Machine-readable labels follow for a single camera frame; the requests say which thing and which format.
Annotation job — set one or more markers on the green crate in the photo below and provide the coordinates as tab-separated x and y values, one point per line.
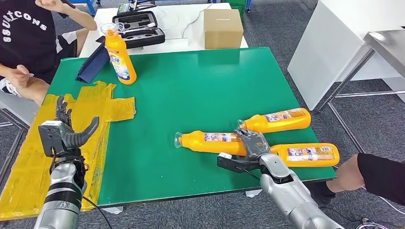
237	3

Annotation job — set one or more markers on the person's hand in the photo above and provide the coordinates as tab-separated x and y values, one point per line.
47	3
19	75

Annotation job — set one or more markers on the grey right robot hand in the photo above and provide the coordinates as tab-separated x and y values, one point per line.
254	145

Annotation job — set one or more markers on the person's right hand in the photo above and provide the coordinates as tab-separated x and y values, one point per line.
19	75

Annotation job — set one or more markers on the dark blue folding case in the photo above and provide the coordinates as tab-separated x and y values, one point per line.
91	66

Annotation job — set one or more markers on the white adapter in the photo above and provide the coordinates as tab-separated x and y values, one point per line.
151	24

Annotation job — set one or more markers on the person's left hand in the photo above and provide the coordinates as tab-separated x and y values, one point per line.
47	3

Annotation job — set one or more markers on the white paper scrap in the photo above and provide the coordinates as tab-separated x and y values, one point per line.
253	193
112	210

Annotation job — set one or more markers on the person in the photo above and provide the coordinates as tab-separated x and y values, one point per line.
383	177
28	41

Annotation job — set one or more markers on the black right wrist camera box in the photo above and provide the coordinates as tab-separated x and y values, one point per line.
234	164

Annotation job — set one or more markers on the large white panel table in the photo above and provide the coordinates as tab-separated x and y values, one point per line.
326	47

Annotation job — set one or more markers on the steel frame table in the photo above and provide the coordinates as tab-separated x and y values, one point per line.
387	42

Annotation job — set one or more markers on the grey metal stool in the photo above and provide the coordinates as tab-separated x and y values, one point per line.
19	109

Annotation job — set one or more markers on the person's left forearm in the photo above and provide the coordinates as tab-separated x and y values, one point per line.
80	19

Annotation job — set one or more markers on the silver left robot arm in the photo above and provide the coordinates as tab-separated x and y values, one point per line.
61	192

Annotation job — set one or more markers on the yellow taped sheet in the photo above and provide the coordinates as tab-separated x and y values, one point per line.
28	170

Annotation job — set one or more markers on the brown cardboard box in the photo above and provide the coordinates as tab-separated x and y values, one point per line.
223	30

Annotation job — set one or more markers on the orange detergent bottle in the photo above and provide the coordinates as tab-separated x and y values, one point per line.
281	158
284	124
196	143
118	47

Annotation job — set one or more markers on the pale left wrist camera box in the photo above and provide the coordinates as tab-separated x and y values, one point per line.
50	139

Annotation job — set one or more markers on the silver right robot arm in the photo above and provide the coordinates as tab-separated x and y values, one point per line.
291	196

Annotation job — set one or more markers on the green screen device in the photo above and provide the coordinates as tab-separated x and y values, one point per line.
126	7

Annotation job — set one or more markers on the blue metal frame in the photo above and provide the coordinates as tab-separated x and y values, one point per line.
91	9

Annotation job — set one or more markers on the open black hard case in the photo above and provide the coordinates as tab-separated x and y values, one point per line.
142	34

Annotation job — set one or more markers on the dark phone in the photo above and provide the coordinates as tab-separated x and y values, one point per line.
100	39

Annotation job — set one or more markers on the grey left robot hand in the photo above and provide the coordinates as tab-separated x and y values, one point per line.
77	139

